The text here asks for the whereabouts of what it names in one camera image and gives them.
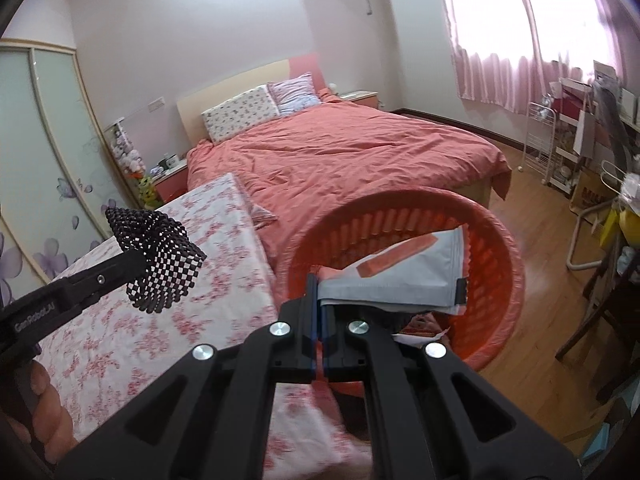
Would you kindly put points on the plush toy display tube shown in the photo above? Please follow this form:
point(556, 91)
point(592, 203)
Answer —
point(127, 155)

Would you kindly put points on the white tubular frame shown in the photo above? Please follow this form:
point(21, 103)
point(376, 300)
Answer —
point(575, 240)

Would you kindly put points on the light blue box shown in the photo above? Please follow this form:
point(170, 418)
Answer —
point(597, 440)

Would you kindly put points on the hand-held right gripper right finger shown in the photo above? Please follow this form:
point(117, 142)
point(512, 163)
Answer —
point(332, 340)

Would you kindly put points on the cardboard box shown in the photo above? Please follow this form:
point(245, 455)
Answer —
point(587, 195)

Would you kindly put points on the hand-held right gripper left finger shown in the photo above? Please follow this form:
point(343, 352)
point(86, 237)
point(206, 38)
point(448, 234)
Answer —
point(311, 320)

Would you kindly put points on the flower printed wardrobe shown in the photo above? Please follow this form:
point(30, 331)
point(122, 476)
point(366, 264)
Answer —
point(50, 135)

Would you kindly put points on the bed with red duvet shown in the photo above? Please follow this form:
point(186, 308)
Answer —
point(350, 160)

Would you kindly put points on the white wall switch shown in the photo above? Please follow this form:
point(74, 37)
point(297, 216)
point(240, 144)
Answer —
point(157, 105)

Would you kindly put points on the yellow bag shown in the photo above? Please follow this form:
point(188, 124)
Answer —
point(627, 225)

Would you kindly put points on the person's left hand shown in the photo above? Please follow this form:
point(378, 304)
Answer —
point(50, 410)

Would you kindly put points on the beige and pink headboard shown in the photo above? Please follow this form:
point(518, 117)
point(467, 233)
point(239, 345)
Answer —
point(225, 87)

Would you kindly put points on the red plastic laundry basket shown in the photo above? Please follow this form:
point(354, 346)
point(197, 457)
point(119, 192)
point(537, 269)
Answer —
point(490, 270)

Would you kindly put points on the purple striped pillow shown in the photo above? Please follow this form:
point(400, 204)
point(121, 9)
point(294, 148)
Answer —
point(295, 92)

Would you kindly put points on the white floral pillow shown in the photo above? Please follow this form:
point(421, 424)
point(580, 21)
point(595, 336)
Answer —
point(240, 112)

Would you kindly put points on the white bag with orange stripe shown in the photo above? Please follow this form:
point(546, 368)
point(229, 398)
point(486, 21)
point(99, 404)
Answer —
point(415, 275)

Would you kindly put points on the pink nightstand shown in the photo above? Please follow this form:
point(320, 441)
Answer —
point(360, 97)
point(172, 185)

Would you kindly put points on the white mug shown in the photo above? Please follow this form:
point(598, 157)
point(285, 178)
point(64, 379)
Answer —
point(172, 161)

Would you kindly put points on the floral covered table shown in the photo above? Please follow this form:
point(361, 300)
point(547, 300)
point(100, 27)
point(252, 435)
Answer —
point(220, 220)

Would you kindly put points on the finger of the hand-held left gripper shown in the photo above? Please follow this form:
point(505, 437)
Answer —
point(105, 277)

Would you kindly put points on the pink curtain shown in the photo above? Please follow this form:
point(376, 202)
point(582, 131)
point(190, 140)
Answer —
point(500, 35)

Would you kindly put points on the white shelf cart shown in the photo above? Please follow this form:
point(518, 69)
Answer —
point(565, 170)

